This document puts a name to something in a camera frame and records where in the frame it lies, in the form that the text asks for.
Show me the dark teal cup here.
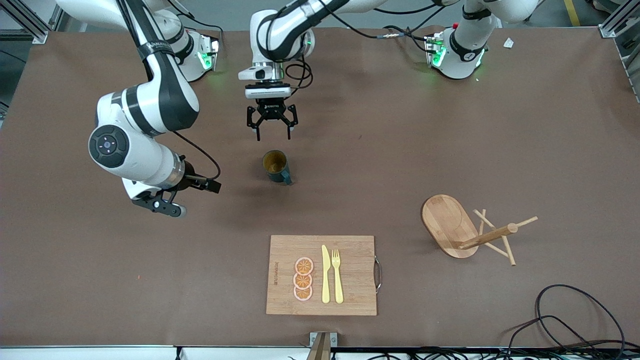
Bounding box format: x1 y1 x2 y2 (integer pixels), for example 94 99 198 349
262 149 294 186

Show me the brown table mat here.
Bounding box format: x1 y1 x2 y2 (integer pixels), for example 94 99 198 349
0 26 640 348

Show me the yellow plastic knife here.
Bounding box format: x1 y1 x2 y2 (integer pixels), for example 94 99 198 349
321 244 332 304

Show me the yellow plastic fork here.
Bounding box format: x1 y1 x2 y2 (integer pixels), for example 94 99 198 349
331 248 345 305

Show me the bamboo cutting board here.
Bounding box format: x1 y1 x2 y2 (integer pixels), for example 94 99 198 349
266 235 383 317

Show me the wooden mug tree stand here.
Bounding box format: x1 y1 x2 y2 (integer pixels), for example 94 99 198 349
420 194 538 266

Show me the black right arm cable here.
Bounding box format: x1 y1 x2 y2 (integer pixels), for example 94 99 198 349
115 0 222 182

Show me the white table edge rail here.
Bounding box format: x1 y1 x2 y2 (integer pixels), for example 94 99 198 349
0 345 640 360

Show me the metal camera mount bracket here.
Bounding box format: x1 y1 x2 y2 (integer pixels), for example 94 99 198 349
306 331 338 360

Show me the aluminium frame profile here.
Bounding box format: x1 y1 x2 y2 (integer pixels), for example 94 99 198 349
0 0 57 45
598 0 640 38

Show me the black cable loop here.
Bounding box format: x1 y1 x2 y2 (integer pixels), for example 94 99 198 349
535 284 627 351
505 315 601 351

